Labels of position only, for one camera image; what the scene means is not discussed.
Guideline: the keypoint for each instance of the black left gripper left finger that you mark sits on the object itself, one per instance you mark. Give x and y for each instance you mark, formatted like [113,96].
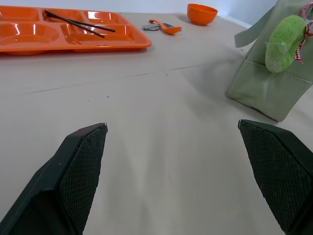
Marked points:
[61,186]

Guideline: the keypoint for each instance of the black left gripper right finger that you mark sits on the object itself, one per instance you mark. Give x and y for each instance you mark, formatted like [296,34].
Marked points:
[281,171]

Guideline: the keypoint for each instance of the green fabric bag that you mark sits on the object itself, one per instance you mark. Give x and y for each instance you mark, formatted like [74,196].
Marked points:
[266,90]

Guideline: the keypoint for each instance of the red checked ribbon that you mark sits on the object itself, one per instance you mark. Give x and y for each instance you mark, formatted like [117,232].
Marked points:
[300,50]

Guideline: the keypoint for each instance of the green plush charm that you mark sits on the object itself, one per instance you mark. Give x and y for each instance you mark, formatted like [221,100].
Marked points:
[283,44]

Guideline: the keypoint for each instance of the orange compartment tray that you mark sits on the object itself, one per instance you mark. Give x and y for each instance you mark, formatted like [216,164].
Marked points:
[73,36]

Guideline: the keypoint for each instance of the black chopstick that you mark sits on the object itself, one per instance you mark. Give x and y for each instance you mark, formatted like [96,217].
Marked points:
[80,24]
[73,24]

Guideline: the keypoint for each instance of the orange plastic bowl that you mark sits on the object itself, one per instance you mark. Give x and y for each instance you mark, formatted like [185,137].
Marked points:
[202,14]

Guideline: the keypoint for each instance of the orange plastic spoon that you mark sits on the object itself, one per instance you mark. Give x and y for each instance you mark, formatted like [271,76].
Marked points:
[168,29]

